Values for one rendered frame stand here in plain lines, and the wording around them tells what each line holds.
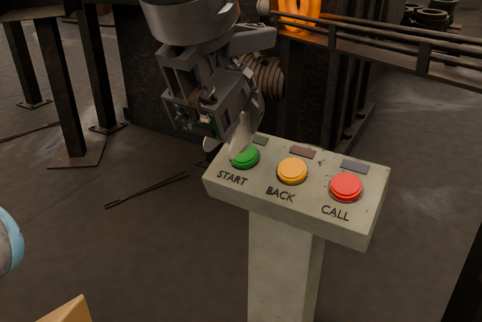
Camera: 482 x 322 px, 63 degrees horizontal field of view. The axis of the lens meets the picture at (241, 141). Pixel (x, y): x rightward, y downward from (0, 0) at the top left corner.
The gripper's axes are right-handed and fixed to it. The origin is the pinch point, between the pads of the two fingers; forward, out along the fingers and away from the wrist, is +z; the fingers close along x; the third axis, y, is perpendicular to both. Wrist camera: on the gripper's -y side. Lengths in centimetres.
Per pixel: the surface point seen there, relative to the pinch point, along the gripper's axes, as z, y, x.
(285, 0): 14, -58, -20
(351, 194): 2.8, 1.2, 16.1
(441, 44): 0.8, -29.5, 20.6
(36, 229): 63, 12, -83
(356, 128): 94, -92, -8
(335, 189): 2.6, 1.3, 14.0
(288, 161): 2.6, -0.8, 6.7
